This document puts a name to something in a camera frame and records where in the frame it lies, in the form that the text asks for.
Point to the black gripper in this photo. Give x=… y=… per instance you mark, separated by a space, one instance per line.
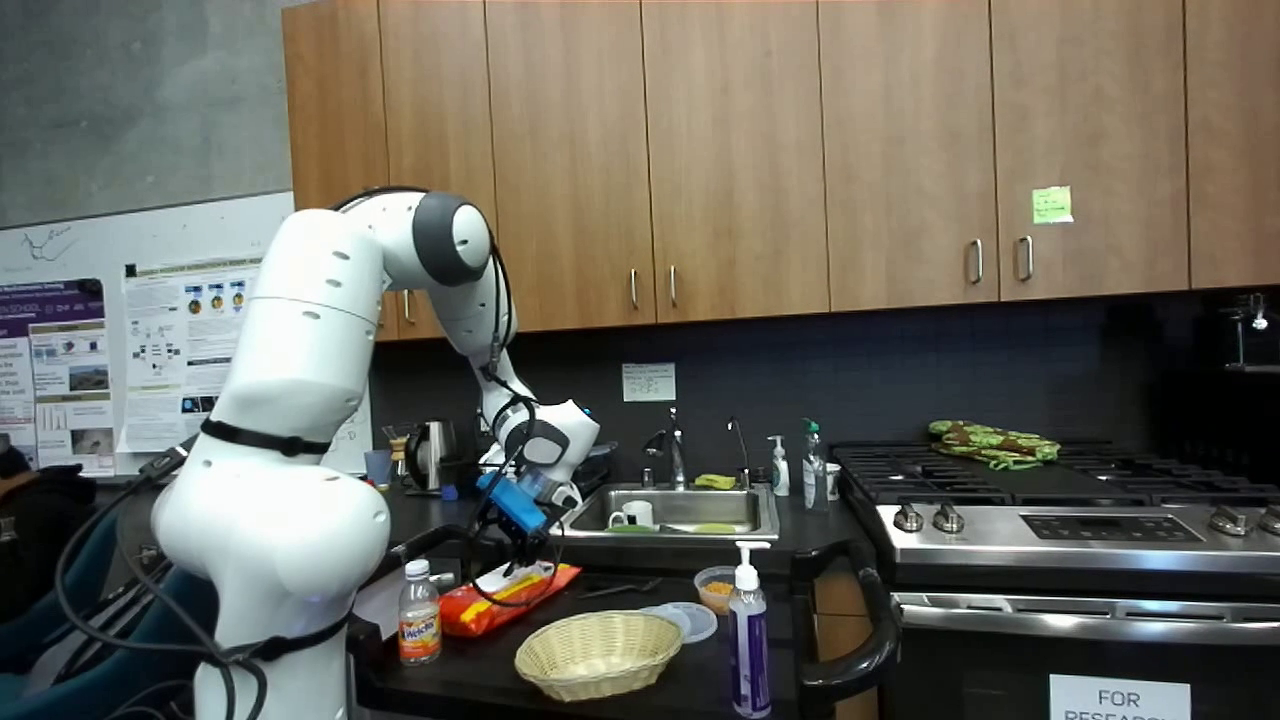
x=554 y=507

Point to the orange wipes packet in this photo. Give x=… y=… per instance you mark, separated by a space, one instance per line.
x=503 y=596

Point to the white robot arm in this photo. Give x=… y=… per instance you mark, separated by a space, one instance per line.
x=264 y=517

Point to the chrome sink faucet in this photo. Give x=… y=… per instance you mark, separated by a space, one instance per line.
x=671 y=447

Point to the woven wicker basket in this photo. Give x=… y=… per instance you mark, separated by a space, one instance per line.
x=599 y=654

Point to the clear bottle orange label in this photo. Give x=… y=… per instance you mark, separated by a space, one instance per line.
x=416 y=638

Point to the small clear plastic container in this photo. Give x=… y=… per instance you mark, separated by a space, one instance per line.
x=719 y=587

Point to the stainless steel sink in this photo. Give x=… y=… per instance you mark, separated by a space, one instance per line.
x=666 y=515

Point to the purple hand soap pump bottle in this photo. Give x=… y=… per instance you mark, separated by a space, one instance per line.
x=751 y=643

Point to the white soap dispenser bottle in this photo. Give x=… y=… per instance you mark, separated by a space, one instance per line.
x=778 y=467

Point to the green cap spray bottle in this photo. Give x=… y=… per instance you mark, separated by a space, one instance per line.
x=813 y=463

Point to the wooden upper cabinets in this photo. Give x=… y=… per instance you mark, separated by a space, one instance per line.
x=671 y=160

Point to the white sign on oven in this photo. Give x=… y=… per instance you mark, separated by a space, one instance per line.
x=1119 y=698

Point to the stainless steel gas stove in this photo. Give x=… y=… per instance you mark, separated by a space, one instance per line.
x=1100 y=560

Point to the green sticky note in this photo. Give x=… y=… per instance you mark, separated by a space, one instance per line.
x=1048 y=206

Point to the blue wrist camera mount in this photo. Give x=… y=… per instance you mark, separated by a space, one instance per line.
x=512 y=507

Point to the white wall outlet plate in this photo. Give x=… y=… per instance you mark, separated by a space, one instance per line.
x=648 y=380

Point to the wall posters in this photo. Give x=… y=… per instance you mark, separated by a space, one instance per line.
x=118 y=331

